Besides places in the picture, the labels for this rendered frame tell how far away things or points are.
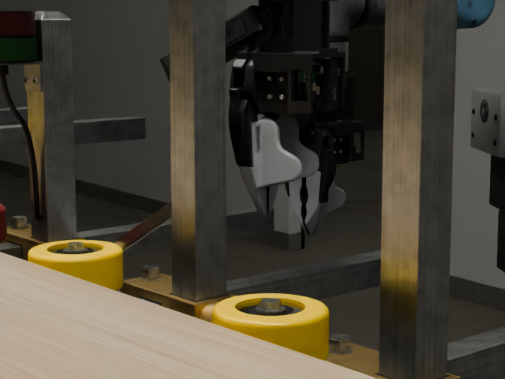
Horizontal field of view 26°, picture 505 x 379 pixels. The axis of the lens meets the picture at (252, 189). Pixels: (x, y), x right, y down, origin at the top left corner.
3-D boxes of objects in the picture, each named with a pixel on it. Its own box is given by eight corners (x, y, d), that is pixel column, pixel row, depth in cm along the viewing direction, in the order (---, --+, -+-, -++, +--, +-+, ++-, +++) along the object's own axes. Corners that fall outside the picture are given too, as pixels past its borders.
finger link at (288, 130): (309, 219, 100) (310, 117, 98) (253, 213, 103) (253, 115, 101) (325, 213, 103) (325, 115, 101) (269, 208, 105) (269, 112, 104)
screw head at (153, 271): (152, 275, 105) (152, 263, 104) (165, 279, 103) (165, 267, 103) (134, 278, 103) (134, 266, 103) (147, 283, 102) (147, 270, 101)
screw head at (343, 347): (338, 345, 86) (338, 330, 86) (358, 351, 84) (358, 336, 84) (319, 350, 85) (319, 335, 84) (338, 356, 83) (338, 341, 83)
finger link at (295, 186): (335, 230, 149) (336, 163, 148) (303, 235, 146) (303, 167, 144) (319, 227, 152) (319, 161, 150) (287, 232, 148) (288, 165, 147)
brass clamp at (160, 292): (167, 321, 107) (167, 271, 106) (258, 353, 97) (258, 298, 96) (114, 333, 103) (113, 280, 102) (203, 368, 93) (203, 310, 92)
